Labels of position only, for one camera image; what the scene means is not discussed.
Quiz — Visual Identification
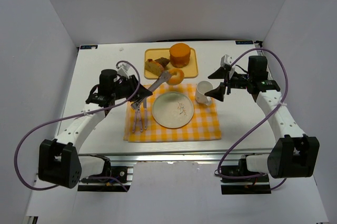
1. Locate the yellow plastic tray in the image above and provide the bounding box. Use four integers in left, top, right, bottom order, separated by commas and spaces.
144, 48, 199, 79

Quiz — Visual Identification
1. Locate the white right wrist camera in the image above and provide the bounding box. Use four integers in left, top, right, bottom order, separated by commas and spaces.
221, 54, 232, 68

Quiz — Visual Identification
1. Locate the blue label sticker left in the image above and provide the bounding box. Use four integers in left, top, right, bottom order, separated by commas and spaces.
80, 45, 98, 50

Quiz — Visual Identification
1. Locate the blue label sticker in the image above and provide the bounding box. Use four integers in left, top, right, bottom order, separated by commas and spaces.
80, 45, 98, 50
235, 40, 254, 45

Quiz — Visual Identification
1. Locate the sliced loaf bread piece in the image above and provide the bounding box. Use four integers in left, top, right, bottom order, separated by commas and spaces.
145, 59, 165, 76

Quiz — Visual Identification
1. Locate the knife with pink handle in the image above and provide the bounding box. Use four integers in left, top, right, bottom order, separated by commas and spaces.
143, 105, 147, 130

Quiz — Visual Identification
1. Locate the orange ring donut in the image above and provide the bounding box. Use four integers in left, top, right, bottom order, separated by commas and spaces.
167, 68, 185, 86

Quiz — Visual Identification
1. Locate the blue label sticker right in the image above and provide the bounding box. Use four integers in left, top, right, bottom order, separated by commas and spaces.
235, 40, 254, 45

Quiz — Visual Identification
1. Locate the spoon with pink handle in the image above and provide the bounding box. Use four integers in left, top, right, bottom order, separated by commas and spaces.
132, 109, 140, 133

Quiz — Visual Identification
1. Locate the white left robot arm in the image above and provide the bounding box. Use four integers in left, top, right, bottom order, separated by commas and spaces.
38, 69, 152, 188

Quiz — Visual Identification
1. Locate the small dark brown pastry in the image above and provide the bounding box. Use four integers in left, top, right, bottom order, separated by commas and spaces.
155, 57, 170, 69

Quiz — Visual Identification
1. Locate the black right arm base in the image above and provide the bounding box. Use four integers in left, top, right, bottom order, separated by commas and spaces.
220, 166, 271, 195

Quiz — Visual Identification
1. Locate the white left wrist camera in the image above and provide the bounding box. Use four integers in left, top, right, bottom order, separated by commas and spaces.
116, 63, 130, 78

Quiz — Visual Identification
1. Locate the white ceramic mug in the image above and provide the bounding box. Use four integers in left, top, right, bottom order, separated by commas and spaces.
195, 81, 213, 105

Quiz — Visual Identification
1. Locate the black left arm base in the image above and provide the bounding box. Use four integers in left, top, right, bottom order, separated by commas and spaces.
77, 165, 133, 192

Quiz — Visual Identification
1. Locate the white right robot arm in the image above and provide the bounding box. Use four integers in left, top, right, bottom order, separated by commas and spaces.
206, 55, 320, 180

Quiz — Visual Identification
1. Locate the aluminium table frame rail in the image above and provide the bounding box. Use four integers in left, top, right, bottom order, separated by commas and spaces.
78, 152, 274, 168

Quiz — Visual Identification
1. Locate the yellow checkered cloth placemat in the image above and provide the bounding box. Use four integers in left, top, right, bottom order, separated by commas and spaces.
123, 83, 222, 142

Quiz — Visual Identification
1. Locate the tall orange round cake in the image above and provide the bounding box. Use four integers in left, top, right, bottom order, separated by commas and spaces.
169, 43, 191, 68

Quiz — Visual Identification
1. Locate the pale green ceramic plate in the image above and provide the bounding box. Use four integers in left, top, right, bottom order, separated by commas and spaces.
152, 91, 194, 129

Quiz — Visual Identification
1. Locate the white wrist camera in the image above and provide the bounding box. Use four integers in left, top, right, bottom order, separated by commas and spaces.
221, 54, 232, 68
116, 63, 130, 78

